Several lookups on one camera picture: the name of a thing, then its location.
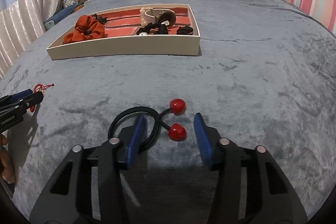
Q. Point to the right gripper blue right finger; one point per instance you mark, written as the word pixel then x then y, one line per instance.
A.
pixel 251 186

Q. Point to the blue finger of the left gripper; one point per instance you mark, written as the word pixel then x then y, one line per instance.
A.
pixel 13 113
pixel 5 100

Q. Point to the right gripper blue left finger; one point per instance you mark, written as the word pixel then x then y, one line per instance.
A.
pixel 66 197

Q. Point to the black hair tie red balls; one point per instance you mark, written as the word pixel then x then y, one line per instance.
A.
pixel 175 132

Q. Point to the orange fabric scrunchie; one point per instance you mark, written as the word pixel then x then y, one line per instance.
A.
pixel 86 28

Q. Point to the black hair claw clip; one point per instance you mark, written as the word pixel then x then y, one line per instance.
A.
pixel 100 19

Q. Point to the black frilly scrunchie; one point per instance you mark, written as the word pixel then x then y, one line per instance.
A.
pixel 160 29

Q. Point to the white strap gold watch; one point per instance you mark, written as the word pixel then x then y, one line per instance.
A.
pixel 160 16

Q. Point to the beige jewelry tray red lining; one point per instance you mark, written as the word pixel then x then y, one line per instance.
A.
pixel 121 39

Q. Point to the person left hand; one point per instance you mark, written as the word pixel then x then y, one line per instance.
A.
pixel 7 173

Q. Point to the blue folded cloth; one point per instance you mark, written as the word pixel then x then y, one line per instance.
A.
pixel 60 15

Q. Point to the grey velvet bed blanket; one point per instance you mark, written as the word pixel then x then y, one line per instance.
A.
pixel 265 76

